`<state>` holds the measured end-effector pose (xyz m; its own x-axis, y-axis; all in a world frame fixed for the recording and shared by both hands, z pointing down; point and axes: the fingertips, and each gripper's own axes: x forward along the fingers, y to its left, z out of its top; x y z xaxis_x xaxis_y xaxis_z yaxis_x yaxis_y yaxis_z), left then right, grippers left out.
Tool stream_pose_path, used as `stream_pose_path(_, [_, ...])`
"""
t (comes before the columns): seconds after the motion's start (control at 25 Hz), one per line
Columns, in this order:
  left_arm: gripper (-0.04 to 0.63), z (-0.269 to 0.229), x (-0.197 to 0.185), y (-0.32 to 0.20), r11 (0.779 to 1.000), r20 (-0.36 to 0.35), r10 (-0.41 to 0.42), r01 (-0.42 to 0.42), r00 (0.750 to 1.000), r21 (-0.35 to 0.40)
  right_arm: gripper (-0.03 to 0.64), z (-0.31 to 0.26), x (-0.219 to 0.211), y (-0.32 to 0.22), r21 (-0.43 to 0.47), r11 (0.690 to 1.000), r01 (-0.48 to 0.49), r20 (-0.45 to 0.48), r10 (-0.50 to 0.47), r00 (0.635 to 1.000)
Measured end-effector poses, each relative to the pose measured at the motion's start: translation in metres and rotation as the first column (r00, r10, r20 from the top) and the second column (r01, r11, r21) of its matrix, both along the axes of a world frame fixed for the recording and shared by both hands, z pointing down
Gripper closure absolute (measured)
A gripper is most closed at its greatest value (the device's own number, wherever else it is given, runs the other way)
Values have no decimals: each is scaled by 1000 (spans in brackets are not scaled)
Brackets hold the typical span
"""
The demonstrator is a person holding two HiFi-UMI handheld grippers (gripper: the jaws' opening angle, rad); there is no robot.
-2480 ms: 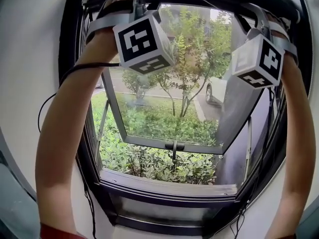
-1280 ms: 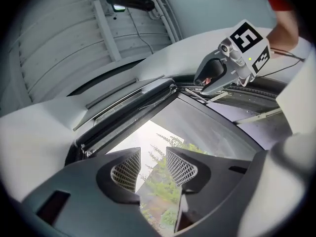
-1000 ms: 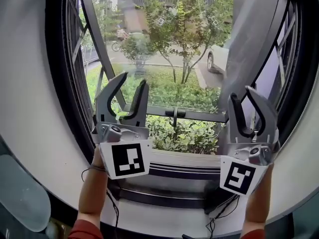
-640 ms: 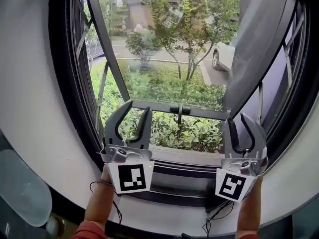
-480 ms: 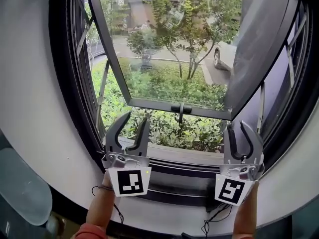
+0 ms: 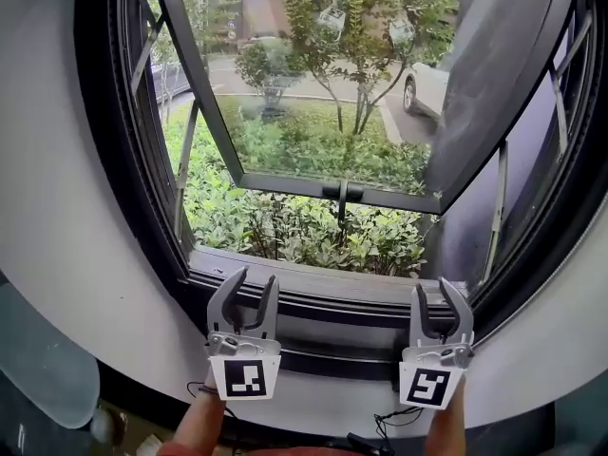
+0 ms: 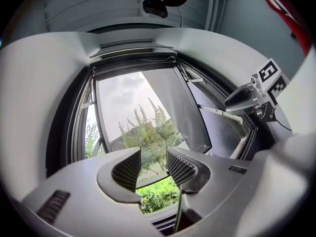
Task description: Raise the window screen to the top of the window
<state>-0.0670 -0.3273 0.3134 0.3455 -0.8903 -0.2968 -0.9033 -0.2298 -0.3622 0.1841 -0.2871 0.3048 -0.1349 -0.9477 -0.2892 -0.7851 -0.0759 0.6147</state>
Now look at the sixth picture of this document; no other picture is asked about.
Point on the round green shrub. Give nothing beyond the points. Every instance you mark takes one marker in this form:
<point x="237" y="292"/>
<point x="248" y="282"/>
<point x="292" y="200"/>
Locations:
<point x="268" y="74"/>

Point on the grey car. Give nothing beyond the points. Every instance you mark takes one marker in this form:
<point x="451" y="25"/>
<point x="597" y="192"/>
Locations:
<point x="171" y="83"/>

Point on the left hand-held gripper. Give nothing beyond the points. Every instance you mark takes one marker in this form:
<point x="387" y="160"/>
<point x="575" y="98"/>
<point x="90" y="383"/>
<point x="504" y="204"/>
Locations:
<point x="244" y="373"/>

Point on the white round object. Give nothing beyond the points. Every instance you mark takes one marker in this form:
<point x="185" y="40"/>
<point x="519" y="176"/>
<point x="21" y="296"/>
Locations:
<point x="102" y="428"/>

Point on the green hedge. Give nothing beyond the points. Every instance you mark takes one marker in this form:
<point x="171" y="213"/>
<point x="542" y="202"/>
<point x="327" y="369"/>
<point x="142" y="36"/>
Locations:
<point x="309" y="235"/>

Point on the white car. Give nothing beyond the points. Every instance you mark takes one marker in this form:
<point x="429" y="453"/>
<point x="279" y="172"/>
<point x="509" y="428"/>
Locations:
<point x="425" y="90"/>

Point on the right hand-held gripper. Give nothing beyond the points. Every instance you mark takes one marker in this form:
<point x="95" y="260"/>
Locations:
<point x="427" y="383"/>

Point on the grey outdoor building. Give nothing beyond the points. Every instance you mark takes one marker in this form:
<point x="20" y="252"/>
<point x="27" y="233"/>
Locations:
<point x="266" y="7"/>

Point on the metal window stay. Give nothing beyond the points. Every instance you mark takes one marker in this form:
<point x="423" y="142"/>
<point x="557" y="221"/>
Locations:
<point x="499" y="197"/>
<point x="185" y="169"/>

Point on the black wristband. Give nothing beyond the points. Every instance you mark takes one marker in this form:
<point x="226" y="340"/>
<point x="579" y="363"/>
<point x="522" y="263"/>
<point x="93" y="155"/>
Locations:
<point x="206" y="388"/>

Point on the black adapter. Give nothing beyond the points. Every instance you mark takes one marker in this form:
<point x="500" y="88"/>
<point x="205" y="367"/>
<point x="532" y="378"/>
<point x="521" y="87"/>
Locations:
<point x="361" y="441"/>

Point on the open glass window sash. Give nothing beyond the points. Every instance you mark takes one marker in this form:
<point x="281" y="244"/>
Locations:
<point x="294" y="185"/>

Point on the person's left forearm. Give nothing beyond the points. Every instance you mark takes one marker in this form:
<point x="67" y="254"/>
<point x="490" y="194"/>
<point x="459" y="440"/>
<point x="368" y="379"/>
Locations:
<point x="199" y="421"/>

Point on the person's right forearm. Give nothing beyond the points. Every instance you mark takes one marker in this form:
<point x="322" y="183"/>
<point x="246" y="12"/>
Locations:
<point x="446" y="430"/>

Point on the slender garden tree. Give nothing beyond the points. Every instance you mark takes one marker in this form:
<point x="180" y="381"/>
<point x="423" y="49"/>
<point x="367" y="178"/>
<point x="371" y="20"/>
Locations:
<point x="351" y="64"/>

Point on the person's red shirt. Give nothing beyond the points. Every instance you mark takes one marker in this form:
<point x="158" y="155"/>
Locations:
<point x="309" y="453"/>

